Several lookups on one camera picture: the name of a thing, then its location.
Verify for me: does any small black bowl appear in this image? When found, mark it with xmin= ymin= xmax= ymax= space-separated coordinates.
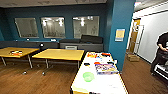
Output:
xmin=83 ymin=62 xmax=91 ymax=67

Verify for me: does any yellow rectangular table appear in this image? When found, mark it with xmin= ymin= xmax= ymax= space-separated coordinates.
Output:
xmin=0 ymin=47 xmax=40 ymax=70
xmin=32 ymin=48 xmax=85 ymax=76

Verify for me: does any white table with items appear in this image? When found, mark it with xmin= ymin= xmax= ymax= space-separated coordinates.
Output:
xmin=69 ymin=51 xmax=129 ymax=94

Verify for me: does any dark grey sofa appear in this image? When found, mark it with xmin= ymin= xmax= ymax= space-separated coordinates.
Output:
xmin=59 ymin=34 xmax=104 ymax=53

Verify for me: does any interior wall window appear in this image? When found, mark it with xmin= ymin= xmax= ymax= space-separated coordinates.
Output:
xmin=72 ymin=15 xmax=100 ymax=39
xmin=14 ymin=17 xmax=39 ymax=39
xmin=40 ymin=16 xmax=66 ymax=39

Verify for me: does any small colourful item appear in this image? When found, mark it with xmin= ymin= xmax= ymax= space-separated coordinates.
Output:
xmin=9 ymin=49 xmax=24 ymax=56

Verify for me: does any brown cardboard box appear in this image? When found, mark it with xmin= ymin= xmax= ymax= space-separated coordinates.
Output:
xmin=126 ymin=53 xmax=140 ymax=63

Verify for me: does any person in black shirt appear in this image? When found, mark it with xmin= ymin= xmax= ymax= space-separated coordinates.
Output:
xmin=149 ymin=31 xmax=168 ymax=76

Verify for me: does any wooden door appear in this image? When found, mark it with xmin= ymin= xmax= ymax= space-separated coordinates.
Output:
xmin=128 ymin=19 xmax=142 ymax=54

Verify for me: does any yellow wall notice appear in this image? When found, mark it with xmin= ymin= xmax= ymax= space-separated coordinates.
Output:
xmin=114 ymin=28 xmax=126 ymax=42

